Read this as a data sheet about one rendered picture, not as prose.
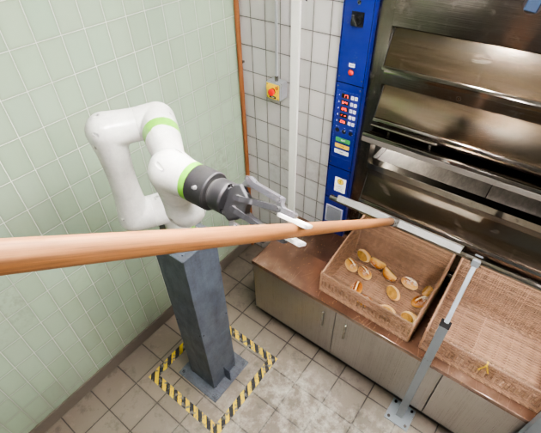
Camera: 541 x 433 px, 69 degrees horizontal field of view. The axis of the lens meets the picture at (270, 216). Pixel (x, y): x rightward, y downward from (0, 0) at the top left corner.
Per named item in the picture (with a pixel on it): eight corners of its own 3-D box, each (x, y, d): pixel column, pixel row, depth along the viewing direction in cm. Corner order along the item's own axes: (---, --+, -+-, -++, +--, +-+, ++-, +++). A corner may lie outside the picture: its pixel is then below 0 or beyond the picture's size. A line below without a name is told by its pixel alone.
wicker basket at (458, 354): (446, 285, 229) (462, 253, 210) (556, 337, 203) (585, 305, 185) (416, 347, 200) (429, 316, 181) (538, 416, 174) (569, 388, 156)
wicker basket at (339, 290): (358, 242, 256) (365, 210, 237) (444, 285, 229) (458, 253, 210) (317, 289, 228) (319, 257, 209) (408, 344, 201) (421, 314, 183)
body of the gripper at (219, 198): (231, 176, 90) (264, 190, 86) (220, 210, 92) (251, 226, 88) (211, 173, 84) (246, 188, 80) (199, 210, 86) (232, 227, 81)
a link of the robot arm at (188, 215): (139, 131, 118) (175, 119, 120) (152, 160, 127) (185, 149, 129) (161, 213, 95) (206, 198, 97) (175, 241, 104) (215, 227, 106)
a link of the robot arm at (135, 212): (120, 218, 165) (76, 106, 125) (159, 209, 169) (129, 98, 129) (124, 241, 157) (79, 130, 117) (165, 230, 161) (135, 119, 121)
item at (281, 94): (273, 93, 233) (273, 76, 226) (287, 97, 228) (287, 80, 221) (265, 97, 228) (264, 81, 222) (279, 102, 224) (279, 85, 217)
